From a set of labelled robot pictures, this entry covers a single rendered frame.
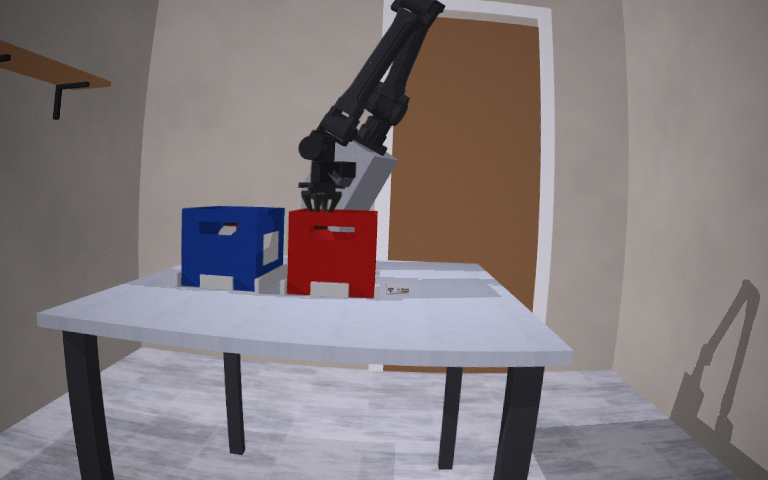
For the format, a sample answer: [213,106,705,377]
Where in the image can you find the white paper strip with printed marks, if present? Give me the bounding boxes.
[386,283,410,295]

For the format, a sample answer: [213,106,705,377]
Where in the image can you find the red plastic crate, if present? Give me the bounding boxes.
[287,209,378,298]

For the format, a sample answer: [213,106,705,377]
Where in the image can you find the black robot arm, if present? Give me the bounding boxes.
[298,0,445,187]

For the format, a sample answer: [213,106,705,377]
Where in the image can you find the white bottle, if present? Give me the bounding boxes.
[218,222,236,235]

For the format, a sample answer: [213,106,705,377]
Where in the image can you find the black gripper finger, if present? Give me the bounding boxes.
[321,194,342,213]
[301,193,323,212]

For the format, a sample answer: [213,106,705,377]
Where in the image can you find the blue plastic crate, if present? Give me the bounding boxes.
[181,206,285,292]

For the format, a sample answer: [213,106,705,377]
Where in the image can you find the red bottle with pink label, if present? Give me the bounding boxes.
[309,226,335,240]

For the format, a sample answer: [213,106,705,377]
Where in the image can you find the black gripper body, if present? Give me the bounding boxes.
[298,160,345,194]

